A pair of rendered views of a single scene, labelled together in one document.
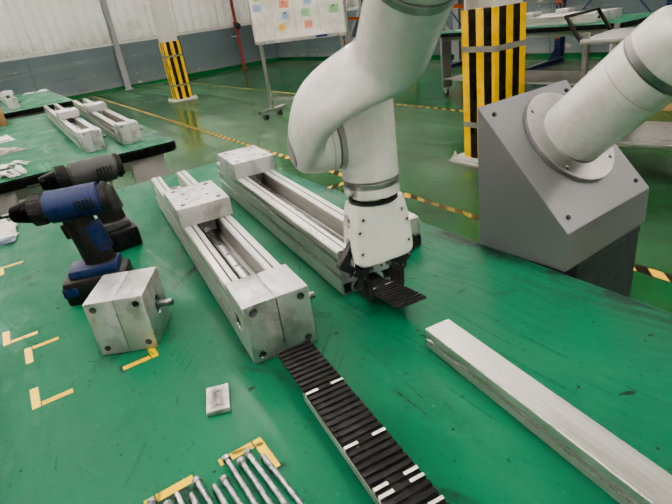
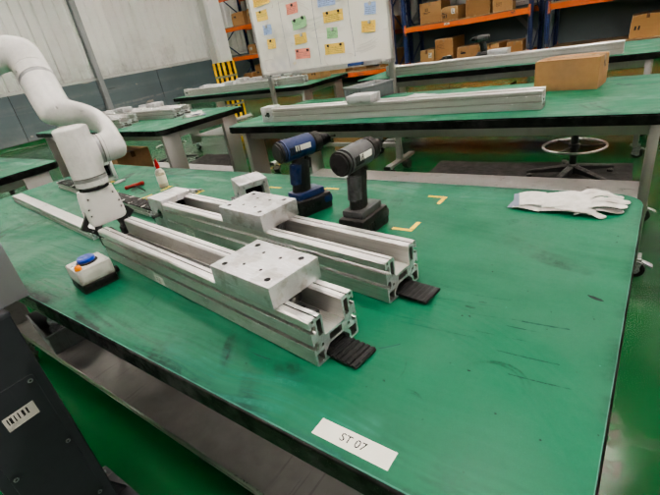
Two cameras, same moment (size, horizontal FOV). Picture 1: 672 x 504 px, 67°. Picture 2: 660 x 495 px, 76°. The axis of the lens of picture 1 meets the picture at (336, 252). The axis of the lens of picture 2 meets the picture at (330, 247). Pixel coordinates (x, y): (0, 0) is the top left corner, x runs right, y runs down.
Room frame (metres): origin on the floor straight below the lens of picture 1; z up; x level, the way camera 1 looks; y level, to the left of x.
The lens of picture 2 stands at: (2.02, 0.09, 1.22)
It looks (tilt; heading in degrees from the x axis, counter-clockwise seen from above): 26 degrees down; 159
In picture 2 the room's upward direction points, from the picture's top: 10 degrees counter-clockwise
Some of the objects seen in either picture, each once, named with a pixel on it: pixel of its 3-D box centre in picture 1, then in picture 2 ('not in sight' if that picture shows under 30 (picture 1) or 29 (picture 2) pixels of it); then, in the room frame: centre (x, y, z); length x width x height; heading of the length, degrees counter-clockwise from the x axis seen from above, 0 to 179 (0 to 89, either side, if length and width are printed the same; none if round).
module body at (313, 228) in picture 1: (282, 206); (197, 269); (1.15, 0.11, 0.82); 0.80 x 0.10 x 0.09; 23
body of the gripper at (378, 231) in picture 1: (375, 223); (100, 202); (0.73, -0.07, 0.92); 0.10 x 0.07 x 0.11; 113
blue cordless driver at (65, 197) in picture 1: (69, 246); (311, 171); (0.91, 0.50, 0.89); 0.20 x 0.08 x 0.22; 102
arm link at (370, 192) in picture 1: (370, 185); (92, 181); (0.73, -0.07, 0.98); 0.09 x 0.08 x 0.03; 113
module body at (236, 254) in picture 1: (204, 228); (264, 234); (1.07, 0.28, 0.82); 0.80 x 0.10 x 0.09; 23
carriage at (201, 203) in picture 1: (198, 208); (259, 215); (1.07, 0.28, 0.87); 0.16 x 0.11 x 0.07; 23
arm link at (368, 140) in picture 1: (363, 131); (81, 150); (0.73, -0.06, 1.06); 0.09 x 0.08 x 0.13; 105
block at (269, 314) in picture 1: (278, 309); (170, 209); (0.67, 0.10, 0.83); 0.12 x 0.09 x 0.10; 113
